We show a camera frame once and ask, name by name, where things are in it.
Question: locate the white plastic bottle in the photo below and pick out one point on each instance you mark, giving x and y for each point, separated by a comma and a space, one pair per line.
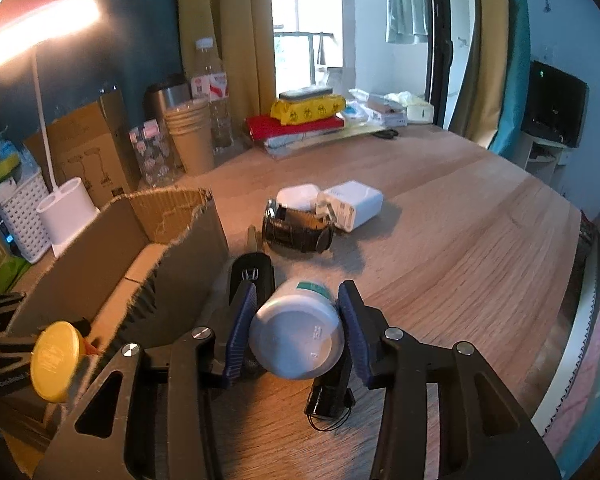
295, 335

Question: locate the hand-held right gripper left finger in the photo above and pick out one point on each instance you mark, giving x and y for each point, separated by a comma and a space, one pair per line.
240, 330

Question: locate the black car key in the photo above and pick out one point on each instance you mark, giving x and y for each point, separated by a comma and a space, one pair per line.
250, 272

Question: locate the white plastic basket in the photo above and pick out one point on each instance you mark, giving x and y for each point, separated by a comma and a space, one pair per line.
22, 215

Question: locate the black scissors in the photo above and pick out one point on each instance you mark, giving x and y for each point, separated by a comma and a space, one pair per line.
386, 134

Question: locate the teal curtain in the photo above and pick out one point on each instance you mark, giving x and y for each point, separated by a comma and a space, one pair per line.
517, 70

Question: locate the stack of paper cups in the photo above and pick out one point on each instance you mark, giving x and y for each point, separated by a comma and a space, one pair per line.
192, 145

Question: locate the black door frame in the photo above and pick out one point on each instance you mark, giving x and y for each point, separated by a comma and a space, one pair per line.
440, 35

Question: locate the white flat boxes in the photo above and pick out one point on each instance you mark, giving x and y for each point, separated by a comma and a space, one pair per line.
387, 112

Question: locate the white desk lamp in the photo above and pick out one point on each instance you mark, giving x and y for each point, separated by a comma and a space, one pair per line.
65, 220

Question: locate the stack of papers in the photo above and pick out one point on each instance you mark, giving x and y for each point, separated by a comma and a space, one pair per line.
305, 142

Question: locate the yellow curtain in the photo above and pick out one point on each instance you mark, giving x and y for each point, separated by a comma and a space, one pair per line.
485, 60
230, 25

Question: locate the grey flat case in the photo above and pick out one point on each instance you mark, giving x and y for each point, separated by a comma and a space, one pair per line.
305, 93

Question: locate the brown printed product box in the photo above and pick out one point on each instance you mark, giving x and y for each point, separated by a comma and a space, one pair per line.
85, 145

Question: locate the yellow round cap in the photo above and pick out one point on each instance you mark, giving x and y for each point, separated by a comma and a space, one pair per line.
55, 365

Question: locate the hanging pale green cloth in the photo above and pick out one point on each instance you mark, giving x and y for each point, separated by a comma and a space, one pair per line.
407, 5

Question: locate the white stand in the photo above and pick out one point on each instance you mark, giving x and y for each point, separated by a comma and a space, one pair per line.
540, 157

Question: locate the balcony railing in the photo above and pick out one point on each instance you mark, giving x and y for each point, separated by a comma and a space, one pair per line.
310, 50

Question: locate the black monitor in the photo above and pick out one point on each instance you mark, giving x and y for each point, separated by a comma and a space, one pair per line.
555, 102

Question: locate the clear printed glass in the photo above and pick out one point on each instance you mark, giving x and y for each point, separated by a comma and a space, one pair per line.
152, 157

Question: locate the clear water bottle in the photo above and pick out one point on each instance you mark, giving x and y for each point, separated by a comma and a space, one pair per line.
215, 110

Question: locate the white power charger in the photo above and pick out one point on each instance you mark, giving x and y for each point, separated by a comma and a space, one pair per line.
352, 205

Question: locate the red book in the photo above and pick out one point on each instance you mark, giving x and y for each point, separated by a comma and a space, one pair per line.
285, 127

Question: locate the white earbuds case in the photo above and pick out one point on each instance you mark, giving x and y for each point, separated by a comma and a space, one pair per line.
295, 195

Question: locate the yellow pencil case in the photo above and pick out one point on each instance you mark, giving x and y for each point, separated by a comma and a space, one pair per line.
310, 110

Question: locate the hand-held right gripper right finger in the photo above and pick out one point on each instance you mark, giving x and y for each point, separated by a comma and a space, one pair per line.
352, 330

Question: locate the blue and white packet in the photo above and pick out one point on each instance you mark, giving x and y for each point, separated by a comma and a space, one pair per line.
355, 111

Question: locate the torn cardboard box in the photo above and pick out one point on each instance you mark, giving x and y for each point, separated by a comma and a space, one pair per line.
180, 260

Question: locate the steel tumbler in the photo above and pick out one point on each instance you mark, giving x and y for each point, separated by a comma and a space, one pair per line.
167, 95

